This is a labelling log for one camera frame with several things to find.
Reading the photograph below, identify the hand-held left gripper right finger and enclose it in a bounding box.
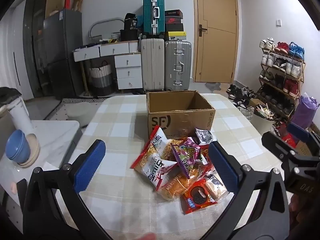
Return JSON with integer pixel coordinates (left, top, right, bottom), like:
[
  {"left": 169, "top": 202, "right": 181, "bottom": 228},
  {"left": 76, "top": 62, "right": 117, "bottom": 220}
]
[{"left": 192, "top": 141, "right": 292, "bottom": 240}]

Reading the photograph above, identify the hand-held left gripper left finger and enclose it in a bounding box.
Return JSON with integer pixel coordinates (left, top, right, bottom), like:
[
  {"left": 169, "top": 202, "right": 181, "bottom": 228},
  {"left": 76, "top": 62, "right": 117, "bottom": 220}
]
[{"left": 24, "top": 139, "right": 113, "bottom": 240}]

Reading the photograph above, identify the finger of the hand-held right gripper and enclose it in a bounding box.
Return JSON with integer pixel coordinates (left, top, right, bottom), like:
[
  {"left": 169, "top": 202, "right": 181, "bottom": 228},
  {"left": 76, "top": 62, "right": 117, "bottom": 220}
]
[
  {"left": 261, "top": 131, "right": 301, "bottom": 166},
  {"left": 287, "top": 122, "right": 320, "bottom": 156}
]

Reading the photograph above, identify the red cone snack packet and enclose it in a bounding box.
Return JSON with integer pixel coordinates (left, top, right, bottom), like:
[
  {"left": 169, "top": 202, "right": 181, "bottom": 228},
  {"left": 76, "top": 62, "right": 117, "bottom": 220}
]
[{"left": 200, "top": 145, "right": 214, "bottom": 166}]

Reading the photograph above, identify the purple cartoon snack packet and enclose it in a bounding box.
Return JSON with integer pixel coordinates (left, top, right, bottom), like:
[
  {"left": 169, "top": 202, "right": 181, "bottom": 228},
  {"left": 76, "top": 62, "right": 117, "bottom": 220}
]
[{"left": 173, "top": 137, "right": 209, "bottom": 179}]

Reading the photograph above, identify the brown cardboard box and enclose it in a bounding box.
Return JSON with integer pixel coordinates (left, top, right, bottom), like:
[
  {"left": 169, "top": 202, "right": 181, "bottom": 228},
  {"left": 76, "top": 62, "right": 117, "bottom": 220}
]
[{"left": 146, "top": 91, "right": 216, "bottom": 138}]

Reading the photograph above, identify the purple plastic bag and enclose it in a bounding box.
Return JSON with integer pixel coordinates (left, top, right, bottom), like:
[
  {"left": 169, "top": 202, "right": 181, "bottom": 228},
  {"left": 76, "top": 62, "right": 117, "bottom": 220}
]
[{"left": 291, "top": 92, "right": 320, "bottom": 130}]

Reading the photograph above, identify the clear cake packet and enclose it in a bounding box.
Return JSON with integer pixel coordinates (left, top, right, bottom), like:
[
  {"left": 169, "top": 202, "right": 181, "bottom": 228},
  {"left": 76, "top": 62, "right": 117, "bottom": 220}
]
[{"left": 204, "top": 172, "right": 228, "bottom": 202}]

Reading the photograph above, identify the white waste bin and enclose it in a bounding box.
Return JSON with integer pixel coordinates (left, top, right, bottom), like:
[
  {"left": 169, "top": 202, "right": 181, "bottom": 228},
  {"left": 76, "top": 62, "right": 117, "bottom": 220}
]
[{"left": 250, "top": 105, "right": 278, "bottom": 133}]

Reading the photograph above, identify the silver snack packet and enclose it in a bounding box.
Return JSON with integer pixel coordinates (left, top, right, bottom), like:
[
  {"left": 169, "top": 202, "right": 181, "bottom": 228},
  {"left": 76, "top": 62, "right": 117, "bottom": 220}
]
[{"left": 194, "top": 128, "right": 213, "bottom": 145}]

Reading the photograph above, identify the red chocolate cookie packet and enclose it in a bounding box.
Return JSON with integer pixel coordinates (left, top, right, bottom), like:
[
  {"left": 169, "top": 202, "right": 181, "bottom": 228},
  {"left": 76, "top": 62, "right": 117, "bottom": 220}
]
[{"left": 180, "top": 179, "right": 218, "bottom": 215}]

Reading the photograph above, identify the white marble side table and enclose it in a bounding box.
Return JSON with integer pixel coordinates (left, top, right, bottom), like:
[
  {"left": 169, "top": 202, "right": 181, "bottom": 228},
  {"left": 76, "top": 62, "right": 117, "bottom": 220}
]
[{"left": 0, "top": 120, "right": 80, "bottom": 193}]

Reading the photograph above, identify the round white stool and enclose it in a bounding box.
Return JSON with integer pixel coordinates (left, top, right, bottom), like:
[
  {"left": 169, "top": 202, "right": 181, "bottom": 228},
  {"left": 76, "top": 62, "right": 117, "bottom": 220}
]
[{"left": 67, "top": 106, "right": 92, "bottom": 127}]

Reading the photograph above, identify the orange bread packet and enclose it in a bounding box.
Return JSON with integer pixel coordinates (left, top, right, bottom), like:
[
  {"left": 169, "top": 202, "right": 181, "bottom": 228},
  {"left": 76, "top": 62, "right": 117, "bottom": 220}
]
[{"left": 156, "top": 166, "right": 208, "bottom": 200}]

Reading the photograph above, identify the stack of beige bowls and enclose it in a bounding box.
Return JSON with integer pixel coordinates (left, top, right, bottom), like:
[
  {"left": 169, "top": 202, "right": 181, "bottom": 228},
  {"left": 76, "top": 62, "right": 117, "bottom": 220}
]
[{"left": 17, "top": 134, "right": 40, "bottom": 168}]

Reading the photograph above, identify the pile of dark shoes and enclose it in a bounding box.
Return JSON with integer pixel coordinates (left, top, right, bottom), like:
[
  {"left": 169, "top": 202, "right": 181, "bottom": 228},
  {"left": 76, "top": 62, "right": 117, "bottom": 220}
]
[{"left": 226, "top": 84, "right": 256, "bottom": 111}]

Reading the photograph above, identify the shoe rack with shoes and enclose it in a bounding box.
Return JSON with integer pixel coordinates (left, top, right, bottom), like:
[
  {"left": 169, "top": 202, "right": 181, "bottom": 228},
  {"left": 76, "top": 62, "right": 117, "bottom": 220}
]
[{"left": 259, "top": 38, "right": 305, "bottom": 117}]

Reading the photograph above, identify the striped rug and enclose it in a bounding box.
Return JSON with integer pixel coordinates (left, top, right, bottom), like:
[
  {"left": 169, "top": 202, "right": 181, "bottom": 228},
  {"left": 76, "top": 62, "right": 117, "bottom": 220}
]
[{"left": 44, "top": 97, "right": 105, "bottom": 120}]

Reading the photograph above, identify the stack of blue bowls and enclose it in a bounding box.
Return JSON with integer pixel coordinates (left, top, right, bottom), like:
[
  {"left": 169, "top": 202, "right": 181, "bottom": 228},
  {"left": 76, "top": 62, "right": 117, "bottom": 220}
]
[{"left": 5, "top": 129, "right": 31, "bottom": 164}]

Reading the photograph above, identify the grey doormat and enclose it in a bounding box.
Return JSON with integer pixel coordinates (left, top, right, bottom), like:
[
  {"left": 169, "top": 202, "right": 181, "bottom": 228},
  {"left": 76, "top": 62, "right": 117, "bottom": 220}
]
[{"left": 205, "top": 82, "right": 222, "bottom": 92}]

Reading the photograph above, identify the woven laundry basket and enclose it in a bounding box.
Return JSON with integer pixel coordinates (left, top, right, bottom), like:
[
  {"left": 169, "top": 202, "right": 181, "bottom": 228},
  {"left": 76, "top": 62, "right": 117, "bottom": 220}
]
[{"left": 89, "top": 60, "right": 112, "bottom": 97}]

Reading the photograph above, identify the white desk with drawers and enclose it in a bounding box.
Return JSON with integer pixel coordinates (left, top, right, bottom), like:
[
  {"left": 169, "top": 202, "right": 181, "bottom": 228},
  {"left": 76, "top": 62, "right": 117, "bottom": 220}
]
[{"left": 73, "top": 41, "right": 143, "bottom": 90}]

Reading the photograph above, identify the silver suitcase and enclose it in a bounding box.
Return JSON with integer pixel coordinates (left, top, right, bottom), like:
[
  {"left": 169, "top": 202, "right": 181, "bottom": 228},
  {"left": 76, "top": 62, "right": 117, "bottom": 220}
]
[{"left": 164, "top": 40, "right": 192, "bottom": 91}]

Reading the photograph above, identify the wooden door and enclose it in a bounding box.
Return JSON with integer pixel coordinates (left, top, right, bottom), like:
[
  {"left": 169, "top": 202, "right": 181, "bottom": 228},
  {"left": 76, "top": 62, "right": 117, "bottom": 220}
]
[{"left": 192, "top": 0, "right": 238, "bottom": 83}]

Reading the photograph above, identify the white suitcase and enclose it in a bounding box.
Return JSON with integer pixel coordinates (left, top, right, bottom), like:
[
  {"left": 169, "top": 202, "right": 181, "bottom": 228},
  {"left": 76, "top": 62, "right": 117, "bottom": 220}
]
[{"left": 140, "top": 38, "right": 165, "bottom": 92}]

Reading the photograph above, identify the grey fridge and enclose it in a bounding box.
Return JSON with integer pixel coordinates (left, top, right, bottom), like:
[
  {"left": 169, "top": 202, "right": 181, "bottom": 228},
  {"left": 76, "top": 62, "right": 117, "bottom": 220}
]
[{"left": 44, "top": 9, "right": 83, "bottom": 100}]

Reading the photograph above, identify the dark glass sliding door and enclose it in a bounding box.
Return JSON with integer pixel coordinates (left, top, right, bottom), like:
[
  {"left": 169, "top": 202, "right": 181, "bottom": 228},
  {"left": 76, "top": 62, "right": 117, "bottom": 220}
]
[{"left": 22, "top": 0, "right": 50, "bottom": 97}]

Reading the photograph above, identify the black storage box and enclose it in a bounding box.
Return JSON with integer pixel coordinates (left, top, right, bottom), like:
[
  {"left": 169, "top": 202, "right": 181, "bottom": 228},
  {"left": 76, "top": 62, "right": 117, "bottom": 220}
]
[{"left": 120, "top": 29, "right": 139, "bottom": 42}]

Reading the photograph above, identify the black paper bag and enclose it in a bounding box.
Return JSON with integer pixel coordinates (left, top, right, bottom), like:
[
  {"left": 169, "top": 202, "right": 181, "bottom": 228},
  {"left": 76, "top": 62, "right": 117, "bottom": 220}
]
[{"left": 124, "top": 13, "right": 138, "bottom": 30}]

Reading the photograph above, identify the teal suitcase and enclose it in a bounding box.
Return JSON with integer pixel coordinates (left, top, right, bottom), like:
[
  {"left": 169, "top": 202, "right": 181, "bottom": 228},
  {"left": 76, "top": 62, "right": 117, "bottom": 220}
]
[{"left": 142, "top": 0, "right": 166, "bottom": 36}]

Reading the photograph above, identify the white curved metal frame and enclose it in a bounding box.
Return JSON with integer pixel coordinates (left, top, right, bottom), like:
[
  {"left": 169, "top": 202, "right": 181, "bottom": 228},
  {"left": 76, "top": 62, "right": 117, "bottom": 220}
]
[{"left": 89, "top": 17, "right": 125, "bottom": 40}]

